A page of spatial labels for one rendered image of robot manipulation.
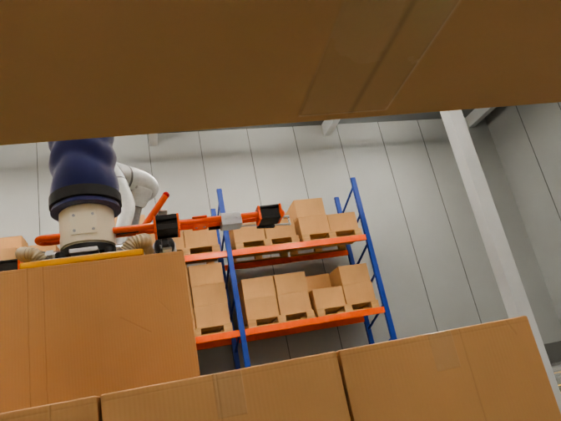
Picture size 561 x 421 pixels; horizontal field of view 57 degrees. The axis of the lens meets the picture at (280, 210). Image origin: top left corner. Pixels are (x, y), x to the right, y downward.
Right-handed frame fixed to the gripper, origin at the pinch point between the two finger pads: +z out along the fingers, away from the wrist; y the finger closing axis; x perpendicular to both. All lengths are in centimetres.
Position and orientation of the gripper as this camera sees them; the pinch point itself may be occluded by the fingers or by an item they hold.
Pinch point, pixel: (164, 230)
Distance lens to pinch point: 179.6
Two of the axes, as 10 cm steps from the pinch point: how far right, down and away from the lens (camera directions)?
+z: 2.1, -3.6, -9.1
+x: -9.6, 1.0, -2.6
